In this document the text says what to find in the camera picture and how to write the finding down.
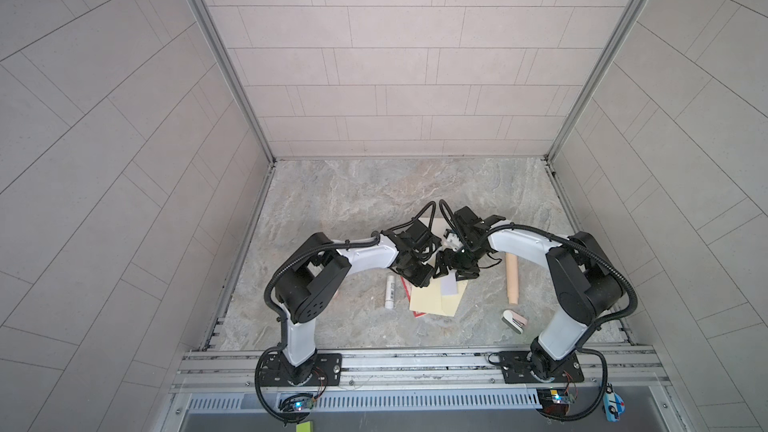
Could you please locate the white letter paper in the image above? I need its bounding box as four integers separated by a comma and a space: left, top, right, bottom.
440, 271, 459, 297

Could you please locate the yellow envelope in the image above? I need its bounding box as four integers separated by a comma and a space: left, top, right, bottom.
409, 278, 468, 317

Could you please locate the white glue stick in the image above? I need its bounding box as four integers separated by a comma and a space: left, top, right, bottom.
384, 275, 396, 310

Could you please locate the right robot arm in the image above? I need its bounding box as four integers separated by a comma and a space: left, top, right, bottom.
436, 200, 637, 382

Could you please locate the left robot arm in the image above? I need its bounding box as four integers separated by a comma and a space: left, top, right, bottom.
264, 219, 441, 386

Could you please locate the cream white envelope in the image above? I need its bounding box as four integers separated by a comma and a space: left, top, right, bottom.
431, 218, 450, 246

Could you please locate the beige toy microphone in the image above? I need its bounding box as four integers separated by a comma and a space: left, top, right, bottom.
504, 253, 520, 305

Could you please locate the red bordered card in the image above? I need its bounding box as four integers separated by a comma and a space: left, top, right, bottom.
400, 277, 425, 318

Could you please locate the pink white tape dispenser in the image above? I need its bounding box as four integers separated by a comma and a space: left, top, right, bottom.
502, 309, 528, 334

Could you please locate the right circuit board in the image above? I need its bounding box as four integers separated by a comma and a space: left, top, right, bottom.
537, 389, 574, 417

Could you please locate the circuit board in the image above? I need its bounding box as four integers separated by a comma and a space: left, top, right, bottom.
537, 389, 574, 417
279, 393, 317, 414

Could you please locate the left circuit board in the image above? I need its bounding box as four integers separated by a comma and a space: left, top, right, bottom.
279, 393, 317, 414

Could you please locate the blue toy car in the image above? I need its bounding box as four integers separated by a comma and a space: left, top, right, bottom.
603, 387, 625, 422

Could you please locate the green sticky note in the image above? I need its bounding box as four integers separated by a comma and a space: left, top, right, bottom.
295, 421, 314, 432

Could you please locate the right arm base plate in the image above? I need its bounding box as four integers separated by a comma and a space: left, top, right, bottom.
497, 351, 584, 384

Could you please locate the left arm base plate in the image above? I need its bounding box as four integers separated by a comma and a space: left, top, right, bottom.
256, 352, 343, 387

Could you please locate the aluminium rail frame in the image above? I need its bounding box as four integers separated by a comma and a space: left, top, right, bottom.
168, 342, 693, 431

